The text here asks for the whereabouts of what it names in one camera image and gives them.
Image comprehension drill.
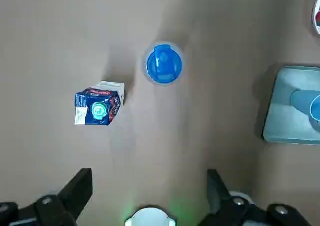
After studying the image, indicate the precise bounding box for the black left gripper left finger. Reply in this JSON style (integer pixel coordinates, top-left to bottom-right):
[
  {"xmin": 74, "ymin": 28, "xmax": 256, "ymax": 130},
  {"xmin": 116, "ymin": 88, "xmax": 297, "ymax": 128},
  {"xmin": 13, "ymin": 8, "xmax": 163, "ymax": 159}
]
[{"xmin": 0, "ymin": 167, "xmax": 94, "ymax": 226}]

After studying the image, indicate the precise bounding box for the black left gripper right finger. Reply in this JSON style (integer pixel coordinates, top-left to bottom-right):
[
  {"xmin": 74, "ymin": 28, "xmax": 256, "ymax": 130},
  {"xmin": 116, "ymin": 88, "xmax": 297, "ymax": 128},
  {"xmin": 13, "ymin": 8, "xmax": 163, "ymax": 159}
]
[{"xmin": 199, "ymin": 169, "xmax": 313, "ymax": 226}]

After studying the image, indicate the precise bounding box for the blue white milk carton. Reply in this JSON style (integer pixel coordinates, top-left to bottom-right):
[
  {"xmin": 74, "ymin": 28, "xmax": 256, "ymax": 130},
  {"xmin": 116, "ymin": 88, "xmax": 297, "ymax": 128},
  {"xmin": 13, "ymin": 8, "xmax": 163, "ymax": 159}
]
[{"xmin": 74, "ymin": 80, "xmax": 126, "ymax": 126}]

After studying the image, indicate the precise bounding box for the grey-green plastic tray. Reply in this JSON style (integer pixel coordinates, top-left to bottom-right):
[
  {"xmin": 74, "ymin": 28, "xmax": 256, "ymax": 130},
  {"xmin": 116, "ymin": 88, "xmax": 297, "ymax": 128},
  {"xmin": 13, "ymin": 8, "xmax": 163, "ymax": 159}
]
[{"xmin": 261, "ymin": 65, "xmax": 320, "ymax": 145}]

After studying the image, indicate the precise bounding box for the blue plastic cup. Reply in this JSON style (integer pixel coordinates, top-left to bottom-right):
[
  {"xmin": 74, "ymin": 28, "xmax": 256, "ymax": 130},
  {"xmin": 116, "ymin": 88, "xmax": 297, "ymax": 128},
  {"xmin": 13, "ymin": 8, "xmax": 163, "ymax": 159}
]
[{"xmin": 289, "ymin": 89, "xmax": 320, "ymax": 128}]

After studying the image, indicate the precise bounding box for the white plate under strawberries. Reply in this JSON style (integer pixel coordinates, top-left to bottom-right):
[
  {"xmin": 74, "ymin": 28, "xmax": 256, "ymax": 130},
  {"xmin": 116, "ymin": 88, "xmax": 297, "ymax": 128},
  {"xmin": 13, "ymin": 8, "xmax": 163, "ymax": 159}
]
[{"xmin": 311, "ymin": 0, "xmax": 320, "ymax": 35}]

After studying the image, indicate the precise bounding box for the clear bottle blue cap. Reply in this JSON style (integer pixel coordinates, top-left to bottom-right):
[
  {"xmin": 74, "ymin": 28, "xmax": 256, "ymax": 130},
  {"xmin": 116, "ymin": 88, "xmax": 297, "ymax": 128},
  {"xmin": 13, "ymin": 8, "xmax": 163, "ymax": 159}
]
[{"xmin": 141, "ymin": 41, "xmax": 185, "ymax": 86}]

